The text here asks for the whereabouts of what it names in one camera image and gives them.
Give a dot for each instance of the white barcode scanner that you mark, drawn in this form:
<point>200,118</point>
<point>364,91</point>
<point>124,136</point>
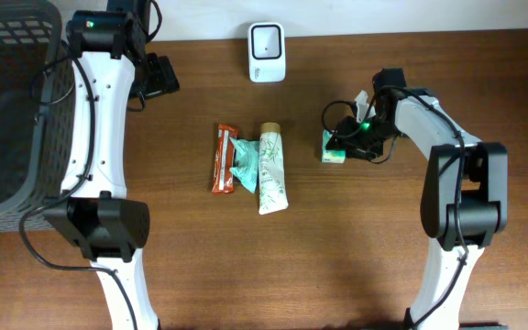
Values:
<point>266,52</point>

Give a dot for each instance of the teal wipes packet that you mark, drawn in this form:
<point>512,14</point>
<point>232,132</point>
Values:
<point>246,163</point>

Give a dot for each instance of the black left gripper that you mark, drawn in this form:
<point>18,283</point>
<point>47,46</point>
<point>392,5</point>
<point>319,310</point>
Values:
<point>165,78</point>

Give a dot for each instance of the small green tissue pack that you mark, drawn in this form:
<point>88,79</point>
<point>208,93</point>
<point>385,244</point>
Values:
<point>331,156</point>

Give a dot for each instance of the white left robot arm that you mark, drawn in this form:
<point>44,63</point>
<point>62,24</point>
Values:
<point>111,66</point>

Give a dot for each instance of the red snack packet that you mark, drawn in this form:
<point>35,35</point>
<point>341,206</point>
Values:
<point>223,182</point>

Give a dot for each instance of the dark grey plastic basket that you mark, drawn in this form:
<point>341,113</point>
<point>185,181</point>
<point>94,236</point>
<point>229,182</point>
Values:
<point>36,107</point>

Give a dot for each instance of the white floral cream tube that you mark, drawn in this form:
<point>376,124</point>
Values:
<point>271,179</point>

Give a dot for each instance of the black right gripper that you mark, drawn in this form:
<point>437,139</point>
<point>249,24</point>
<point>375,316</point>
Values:
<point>344,138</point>

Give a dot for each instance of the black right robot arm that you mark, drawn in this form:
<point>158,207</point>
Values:
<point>465,192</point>

